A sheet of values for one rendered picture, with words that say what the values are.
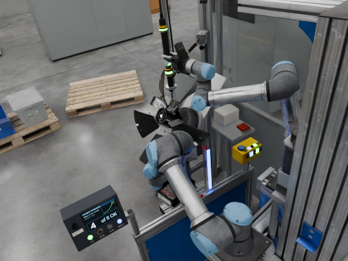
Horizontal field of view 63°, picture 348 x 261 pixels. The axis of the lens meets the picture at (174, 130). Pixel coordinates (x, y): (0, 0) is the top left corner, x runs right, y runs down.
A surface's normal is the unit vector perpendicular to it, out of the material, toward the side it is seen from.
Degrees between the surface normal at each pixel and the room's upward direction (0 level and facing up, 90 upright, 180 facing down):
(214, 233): 32
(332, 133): 90
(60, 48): 90
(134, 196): 0
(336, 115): 90
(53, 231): 0
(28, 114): 96
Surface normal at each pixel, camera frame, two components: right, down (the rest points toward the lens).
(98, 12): 0.49, 0.47
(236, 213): 0.00, -0.85
